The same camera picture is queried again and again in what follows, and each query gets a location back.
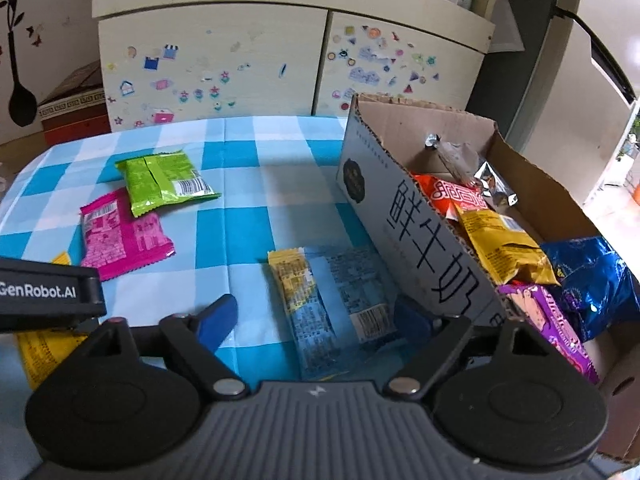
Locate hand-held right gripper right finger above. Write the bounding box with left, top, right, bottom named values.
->
left=385, top=296, right=556, bottom=396

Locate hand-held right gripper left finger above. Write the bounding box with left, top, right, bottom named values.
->
left=75, top=294, right=251, bottom=401

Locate cardboard box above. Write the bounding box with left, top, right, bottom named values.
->
left=336, top=91, right=640, bottom=461

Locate clear blue yellow snack packet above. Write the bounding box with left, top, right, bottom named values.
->
left=267, top=245, right=401, bottom=381

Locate red snack packet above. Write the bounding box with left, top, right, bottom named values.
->
left=412, top=174, right=493, bottom=221

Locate purple snack packet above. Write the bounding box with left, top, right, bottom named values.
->
left=497, top=282, right=601, bottom=386

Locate pink snack packet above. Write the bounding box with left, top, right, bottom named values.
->
left=80, top=187, right=177, bottom=282

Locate blue checkered tablecloth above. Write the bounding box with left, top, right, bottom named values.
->
left=0, top=115, right=416, bottom=480

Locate green snack packet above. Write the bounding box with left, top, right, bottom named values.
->
left=115, top=150, right=222, bottom=218

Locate silver snack packet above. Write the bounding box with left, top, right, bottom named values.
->
left=425, top=131, right=518, bottom=208

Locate red-brown carton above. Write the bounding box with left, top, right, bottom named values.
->
left=37, top=60, right=112, bottom=147

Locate blue foil snack packet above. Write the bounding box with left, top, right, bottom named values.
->
left=540, top=235, right=640, bottom=343

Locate cream cabinet with stickers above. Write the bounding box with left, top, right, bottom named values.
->
left=91, top=0, right=526, bottom=133

